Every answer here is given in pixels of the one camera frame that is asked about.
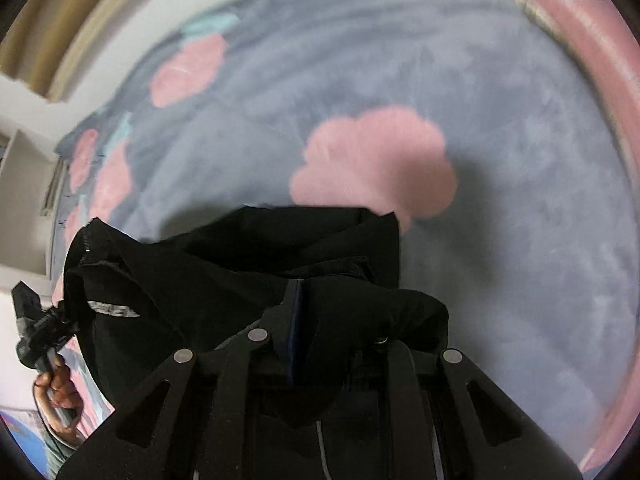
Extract stack of flat books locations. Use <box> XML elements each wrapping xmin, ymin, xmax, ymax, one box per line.
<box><xmin>40</xmin><ymin>157</ymin><xmax>66</xmax><ymax>217</ymax></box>

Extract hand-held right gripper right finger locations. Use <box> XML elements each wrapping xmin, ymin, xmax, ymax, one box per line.
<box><xmin>372</xmin><ymin>335</ymin><xmax>585</xmax><ymax>480</ymax></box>

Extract striped window blind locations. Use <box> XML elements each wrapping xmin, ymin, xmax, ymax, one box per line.
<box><xmin>0</xmin><ymin>0</ymin><xmax>166</xmax><ymax>106</ymax></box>

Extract person's left hand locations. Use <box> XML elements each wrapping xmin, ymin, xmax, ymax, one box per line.
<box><xmin>34</xmin><ymin>354</ymin><xmax>85</xmax><ymax>431</ymax></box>

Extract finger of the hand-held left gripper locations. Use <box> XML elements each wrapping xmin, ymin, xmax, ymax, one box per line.
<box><xmin>47</xmin><ymin>302</ymin><xmax>81</xmax><ymax>348</ymax></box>

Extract black hooded jacket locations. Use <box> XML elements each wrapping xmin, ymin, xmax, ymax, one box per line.
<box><xmin>62</xmin><ymin>205</ymin><xmax>451</xmax><ymax>480</ymax></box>

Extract white bookshelf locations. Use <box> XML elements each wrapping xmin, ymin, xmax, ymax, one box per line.
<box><xmin>0</xmin><ymin>127</ymin><xmax>66</xmax><ymax>281</ymax></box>

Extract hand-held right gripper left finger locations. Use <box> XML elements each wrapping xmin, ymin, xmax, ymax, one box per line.
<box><xmin>56</xmin><ymin>280</ymin><xmax>306</xmax><ymax>480</ymax></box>

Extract grey floral blanket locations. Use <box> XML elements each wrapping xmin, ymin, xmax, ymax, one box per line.
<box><xmin>50</xmin><ymin>0</ymin><xmax>632</xmax><ymax>480</ymax></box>

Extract pink printed pillow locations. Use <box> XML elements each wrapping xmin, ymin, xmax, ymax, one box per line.
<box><xmin>515</xmin><ymin>0</ymin><xmax>640</xmax><ymax>471</ymax></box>

